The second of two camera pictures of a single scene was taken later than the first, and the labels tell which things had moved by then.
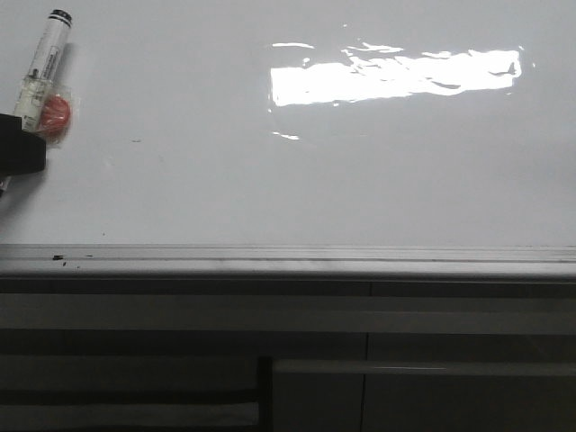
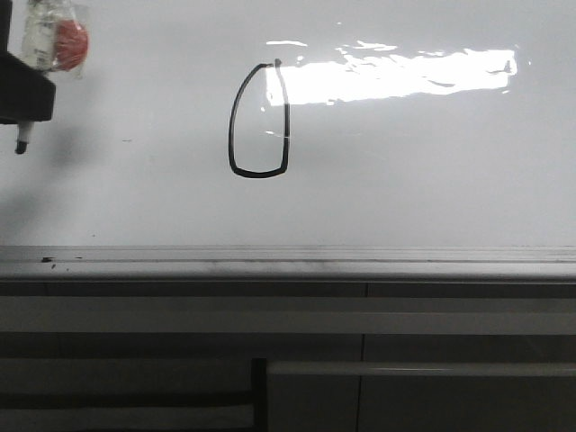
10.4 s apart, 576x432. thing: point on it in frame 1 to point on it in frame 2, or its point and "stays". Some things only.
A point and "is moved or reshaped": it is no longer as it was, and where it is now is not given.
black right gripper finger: x=21 y=152 to x=27 y=94
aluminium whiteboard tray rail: x=398 y=262 stays
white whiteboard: x=301 y=123 stays
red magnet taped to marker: x=55 y=116 to x=71 y=45
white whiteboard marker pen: x=40 y=78 is moved or reshaped
